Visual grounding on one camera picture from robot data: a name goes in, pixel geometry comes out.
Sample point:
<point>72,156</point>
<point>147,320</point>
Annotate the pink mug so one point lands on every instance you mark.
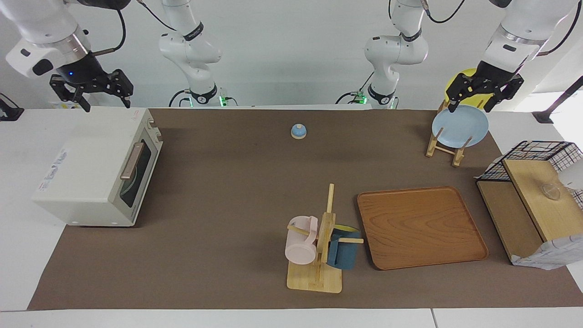
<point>300,248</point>

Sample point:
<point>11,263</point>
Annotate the light wooden lid board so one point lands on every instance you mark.
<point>537,209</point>

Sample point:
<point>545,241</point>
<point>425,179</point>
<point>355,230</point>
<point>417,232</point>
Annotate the black stand pole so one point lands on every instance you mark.
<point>558,102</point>

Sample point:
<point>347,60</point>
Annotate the dark blue mug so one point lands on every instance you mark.
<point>344,255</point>

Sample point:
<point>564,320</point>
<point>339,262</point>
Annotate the brown wooden tray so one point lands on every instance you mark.
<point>419,228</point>

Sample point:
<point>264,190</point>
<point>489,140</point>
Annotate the wooden mug tree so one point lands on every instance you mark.
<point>314,278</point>

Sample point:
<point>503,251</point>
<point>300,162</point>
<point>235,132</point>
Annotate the white toaster oven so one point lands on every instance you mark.
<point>82,168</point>

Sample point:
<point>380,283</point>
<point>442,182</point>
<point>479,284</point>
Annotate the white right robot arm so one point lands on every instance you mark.
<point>41,27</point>

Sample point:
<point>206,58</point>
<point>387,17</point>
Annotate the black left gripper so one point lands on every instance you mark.
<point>492,74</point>

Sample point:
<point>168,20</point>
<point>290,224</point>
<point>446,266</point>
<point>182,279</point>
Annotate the wooden shelf box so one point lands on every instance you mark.
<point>555,255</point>

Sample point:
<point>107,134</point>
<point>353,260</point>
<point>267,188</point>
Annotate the white rounded object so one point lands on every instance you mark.
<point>574,176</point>

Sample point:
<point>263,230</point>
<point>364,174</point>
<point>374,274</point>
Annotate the small blue dome bell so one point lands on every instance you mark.
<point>298,131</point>

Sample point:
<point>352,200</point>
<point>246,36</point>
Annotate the small clear glass cup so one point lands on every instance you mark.
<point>552,192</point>

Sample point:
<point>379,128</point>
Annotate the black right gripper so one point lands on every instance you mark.
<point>79,70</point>

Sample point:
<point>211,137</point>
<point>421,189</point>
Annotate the light blue plate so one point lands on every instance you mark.
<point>460,127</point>

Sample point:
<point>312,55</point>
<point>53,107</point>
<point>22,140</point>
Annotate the yellow plate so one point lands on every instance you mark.
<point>455,82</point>

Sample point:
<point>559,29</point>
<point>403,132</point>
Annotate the wooden dish rack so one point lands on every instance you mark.
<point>435,146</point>

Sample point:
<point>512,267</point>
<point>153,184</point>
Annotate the black clamp mount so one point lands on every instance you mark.
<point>9,111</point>

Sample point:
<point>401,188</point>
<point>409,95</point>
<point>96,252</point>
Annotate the brown table mat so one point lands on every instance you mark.
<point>227,191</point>

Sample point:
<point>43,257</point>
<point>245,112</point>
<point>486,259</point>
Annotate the wooden box base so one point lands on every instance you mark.
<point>505,218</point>

